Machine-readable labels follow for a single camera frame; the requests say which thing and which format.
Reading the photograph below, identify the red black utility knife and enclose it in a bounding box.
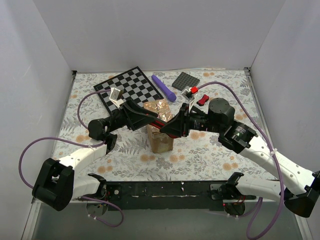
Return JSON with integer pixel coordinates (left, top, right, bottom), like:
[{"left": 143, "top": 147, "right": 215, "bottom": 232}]
[{"left": 149, "top": 118, "right": 179, "bottom": 139}]

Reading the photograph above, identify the brown cardboard express box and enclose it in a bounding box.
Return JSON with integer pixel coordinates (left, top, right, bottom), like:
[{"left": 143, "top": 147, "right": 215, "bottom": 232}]
[{"left": 142, "top": 98, "right": 175, "bottom": 154}]

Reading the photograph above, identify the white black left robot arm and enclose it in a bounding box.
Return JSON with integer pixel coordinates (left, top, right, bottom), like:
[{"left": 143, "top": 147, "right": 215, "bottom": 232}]
[{"left": 32, "top": 100, "right": 165, "bottom": 211}]

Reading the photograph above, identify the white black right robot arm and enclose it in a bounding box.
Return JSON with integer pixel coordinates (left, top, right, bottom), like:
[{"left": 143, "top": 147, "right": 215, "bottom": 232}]
[{"left": 160, "top": 98, "right": 320, "bottom": 218}]

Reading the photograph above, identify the floral patterned table mat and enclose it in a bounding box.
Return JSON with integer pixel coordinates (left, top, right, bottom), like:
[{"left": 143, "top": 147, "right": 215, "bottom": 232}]
[{"left": 52, "top": 70, "right": 273, "bottom": 181}]

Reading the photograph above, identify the black white checkerboard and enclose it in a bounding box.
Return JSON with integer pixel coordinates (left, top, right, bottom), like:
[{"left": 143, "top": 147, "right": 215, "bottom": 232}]
[{"left": 93, "top": 66, "right": 164, "bottom": 107}]

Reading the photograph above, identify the red black knife cap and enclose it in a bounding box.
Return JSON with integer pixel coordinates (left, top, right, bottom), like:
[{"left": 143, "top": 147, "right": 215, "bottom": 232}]
[{"left": 196, "top": 94, "right": 210, "bottom": 107}]

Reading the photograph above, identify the dark grey studded baseplate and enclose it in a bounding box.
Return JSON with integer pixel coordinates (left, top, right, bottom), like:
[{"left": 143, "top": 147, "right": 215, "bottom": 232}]
[{"left": 171, "top": 72, "right": 200, "bottom": 91}]

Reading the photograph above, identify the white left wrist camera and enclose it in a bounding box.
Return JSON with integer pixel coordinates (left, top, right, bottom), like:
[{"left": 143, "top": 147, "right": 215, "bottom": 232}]
[{"left": 109, "top": 87, "right": 124, "bottom": 108}]

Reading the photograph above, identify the purple cylindrical handle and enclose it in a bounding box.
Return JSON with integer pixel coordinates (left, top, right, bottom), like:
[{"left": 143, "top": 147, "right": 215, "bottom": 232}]
[{"left": 151, "top": 74, "right": 177, "bottom": 102}]

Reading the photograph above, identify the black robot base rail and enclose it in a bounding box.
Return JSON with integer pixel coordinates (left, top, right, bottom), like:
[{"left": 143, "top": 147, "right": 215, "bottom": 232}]
[{"left": 90, "top": 180, "right": 253, "bottom": 216}]

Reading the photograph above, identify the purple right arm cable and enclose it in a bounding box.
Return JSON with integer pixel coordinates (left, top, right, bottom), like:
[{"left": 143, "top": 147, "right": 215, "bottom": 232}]
[{"left": 196, "top": 81, "right": 286, "bottom": 240}]

